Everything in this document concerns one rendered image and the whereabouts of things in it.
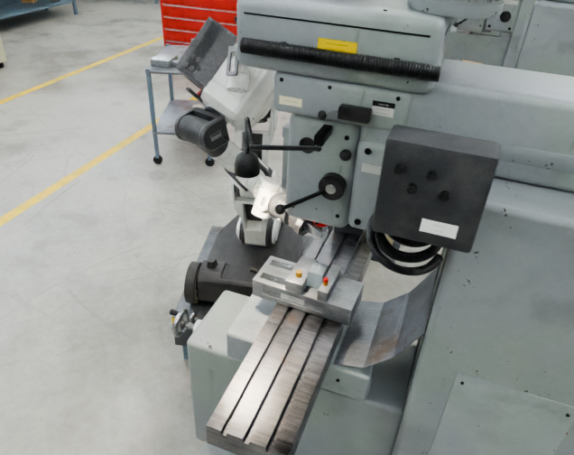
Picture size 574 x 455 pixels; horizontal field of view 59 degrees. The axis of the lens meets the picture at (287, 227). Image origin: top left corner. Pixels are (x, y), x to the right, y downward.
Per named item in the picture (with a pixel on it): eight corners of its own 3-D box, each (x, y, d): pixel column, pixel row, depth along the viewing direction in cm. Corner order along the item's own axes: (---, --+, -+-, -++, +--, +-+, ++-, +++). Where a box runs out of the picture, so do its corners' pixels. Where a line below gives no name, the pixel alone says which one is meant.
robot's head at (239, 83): (229, 93, 160) (224, 86, 151) (233, 60, 160) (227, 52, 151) (250, 95, 160) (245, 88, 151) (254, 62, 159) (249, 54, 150)
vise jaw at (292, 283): (284, 289, 166) (284, 280, 164) (300, 264, 178) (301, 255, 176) (301, 294, 165) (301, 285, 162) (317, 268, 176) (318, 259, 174)
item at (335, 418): (192, 439, 215) (182, 340, 182) (226, 382, 240) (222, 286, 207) (378, 511, 194) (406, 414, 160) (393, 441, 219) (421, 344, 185)
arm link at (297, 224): (300, 218, 149) (271, 202, 155) (298, 245, 155) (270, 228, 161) (326, 203, 157) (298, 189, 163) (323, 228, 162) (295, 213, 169)
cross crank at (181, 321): (165, 339, 203) (162, 319, 196) (180, 320, 212) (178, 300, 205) (200, 351, 198) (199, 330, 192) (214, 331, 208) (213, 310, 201)
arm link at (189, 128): (198, 151, 179) (172, 132, 168) (210, 129, 180) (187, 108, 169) (219, 160, 172) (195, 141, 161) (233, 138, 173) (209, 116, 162)
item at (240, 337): (225, 357, 176) (224, 333, 169) (263, 296, 203) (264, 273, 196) (365, 404, 162) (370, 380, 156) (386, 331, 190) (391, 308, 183)
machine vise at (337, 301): (252, 294, 174) (252, 270, 168) (270, 270, 185) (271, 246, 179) (348, 326, 163) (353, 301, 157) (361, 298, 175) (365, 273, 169)
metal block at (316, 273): (306, 285, 168) (307, 271, 164) (312, 274, 172) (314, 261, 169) (320, 290, 166) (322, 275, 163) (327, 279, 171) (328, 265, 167)
